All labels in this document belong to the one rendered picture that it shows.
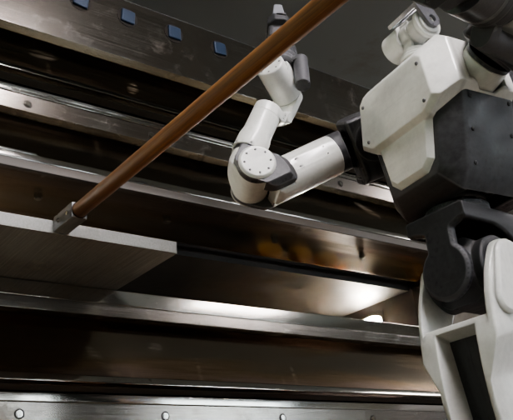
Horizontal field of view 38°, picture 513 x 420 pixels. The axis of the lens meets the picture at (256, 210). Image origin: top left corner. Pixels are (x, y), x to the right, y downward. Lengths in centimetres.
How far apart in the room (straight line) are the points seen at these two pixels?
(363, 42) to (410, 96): 343
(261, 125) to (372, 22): 313
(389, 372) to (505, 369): 118
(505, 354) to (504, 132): 40
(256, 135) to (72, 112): 66
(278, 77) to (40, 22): 79
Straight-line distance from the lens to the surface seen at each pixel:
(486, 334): 126
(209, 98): 112
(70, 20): 224
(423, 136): 137
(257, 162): 150
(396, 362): 250
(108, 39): 227
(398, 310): 279
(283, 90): 168
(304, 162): 156
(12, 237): 159
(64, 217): 152
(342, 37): 476
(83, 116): 209
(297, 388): 211
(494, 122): 142
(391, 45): 158
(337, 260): 241
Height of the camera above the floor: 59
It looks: 23 degrees up
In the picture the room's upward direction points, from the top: 5 degrees counter-clockwise
